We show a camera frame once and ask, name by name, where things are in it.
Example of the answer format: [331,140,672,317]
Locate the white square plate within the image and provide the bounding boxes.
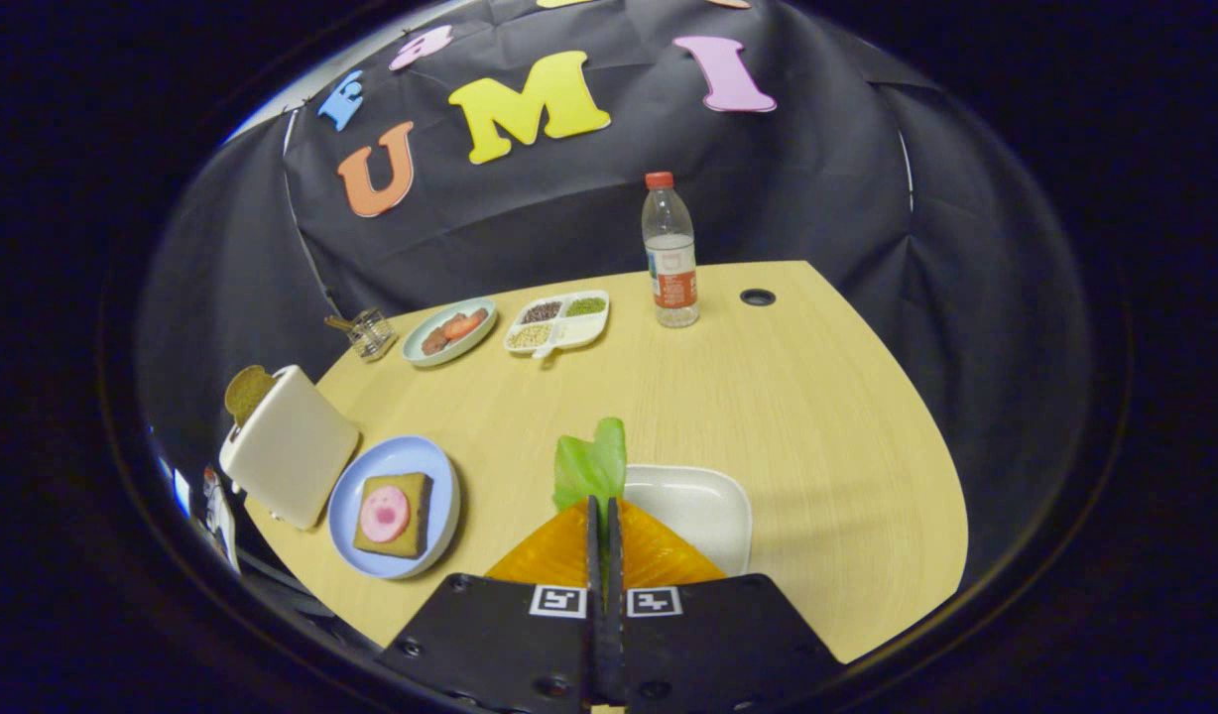
[621,464,755,578]

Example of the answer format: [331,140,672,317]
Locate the blue round plate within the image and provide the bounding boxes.
[327,435,462,580]

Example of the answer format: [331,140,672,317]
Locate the green lettuce leaf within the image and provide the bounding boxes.
[552,416,629,517]

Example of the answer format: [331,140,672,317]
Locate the pink ham slice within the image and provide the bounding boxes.
[359,485,412,543]

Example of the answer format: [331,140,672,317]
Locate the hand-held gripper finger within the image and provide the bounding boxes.
[374,495,606,714]
[605,496,850,714]

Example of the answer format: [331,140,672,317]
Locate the white divided seed tray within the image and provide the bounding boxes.
[504,290,611,360]

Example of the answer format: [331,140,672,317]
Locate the brown bread slice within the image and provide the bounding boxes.
[352,472,434,559]

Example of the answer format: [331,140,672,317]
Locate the pale green round plate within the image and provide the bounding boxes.
[402,297,498,369]

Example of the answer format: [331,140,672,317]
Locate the white toaster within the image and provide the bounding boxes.
[218,364,362,532]

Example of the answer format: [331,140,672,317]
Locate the toasted bread slice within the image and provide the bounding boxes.
[223,365,278,429]

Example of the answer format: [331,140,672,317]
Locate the clear red-capped water bottle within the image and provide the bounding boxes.
[641,172,701,329]

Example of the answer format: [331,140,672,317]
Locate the small metal wire basket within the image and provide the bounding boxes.
[323,307,399,361]

